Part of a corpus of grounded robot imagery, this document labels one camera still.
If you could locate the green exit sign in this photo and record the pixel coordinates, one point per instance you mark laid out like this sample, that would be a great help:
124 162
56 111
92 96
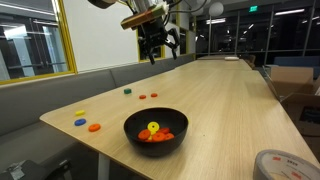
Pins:
253 8

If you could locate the wooden table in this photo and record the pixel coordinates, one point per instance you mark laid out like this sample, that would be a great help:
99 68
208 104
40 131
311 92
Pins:
216 64

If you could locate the black clamp mount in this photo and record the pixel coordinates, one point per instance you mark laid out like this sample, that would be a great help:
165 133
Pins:
26 171

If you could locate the grey bench seat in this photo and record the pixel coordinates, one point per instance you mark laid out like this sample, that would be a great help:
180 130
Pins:
50 96

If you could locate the grey duct tape roll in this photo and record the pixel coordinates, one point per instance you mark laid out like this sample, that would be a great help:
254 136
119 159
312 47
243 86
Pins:
260 166

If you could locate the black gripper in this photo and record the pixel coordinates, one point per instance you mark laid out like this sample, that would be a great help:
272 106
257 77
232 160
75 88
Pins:
153 33

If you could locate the wooden chair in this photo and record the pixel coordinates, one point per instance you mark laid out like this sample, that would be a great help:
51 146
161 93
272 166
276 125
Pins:
250 60

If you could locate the yellow block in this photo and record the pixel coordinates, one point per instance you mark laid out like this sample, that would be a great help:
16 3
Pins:
80 112

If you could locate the green cube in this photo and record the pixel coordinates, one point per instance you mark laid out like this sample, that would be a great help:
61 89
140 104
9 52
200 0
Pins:
127 90

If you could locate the cardboard box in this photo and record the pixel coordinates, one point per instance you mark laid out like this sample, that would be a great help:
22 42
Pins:
290 81
301 113

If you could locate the ceiling light strip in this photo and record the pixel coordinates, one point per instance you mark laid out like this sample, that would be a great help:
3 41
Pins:
289 12

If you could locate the white pendant lamp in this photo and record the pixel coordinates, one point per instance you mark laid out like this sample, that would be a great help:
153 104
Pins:
197 12
216 9

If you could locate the black bowl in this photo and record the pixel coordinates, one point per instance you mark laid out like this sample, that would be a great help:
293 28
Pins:
156 148

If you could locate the blue sofa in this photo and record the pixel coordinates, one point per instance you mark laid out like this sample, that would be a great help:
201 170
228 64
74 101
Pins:
296 65

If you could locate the wrist camera on wooden mount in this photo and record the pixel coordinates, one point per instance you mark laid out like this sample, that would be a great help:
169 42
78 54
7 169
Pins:
140 19

